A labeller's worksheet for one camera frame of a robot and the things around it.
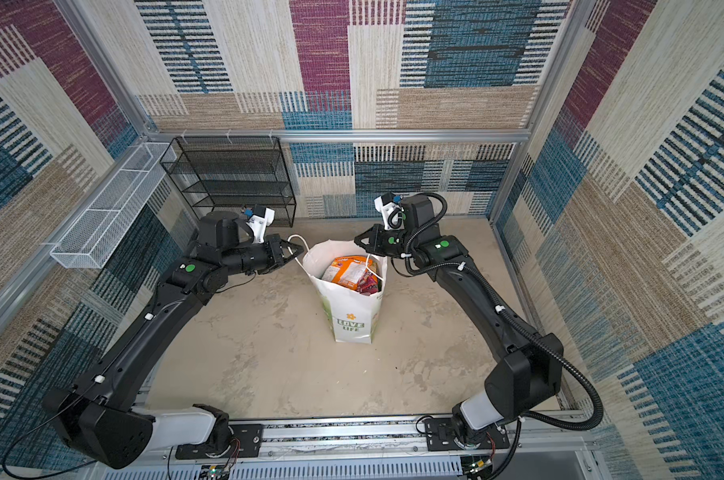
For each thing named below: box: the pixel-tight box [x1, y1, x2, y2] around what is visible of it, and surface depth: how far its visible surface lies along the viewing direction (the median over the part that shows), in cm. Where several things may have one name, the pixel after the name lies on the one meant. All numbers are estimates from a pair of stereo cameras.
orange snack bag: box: [322, 256, 368, 290], surface depth 84 cm
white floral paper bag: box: [302, 240, 388, 344], surface depth 79 cm
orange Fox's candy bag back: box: [357, 268, 382, 296], surface depth 83 cm
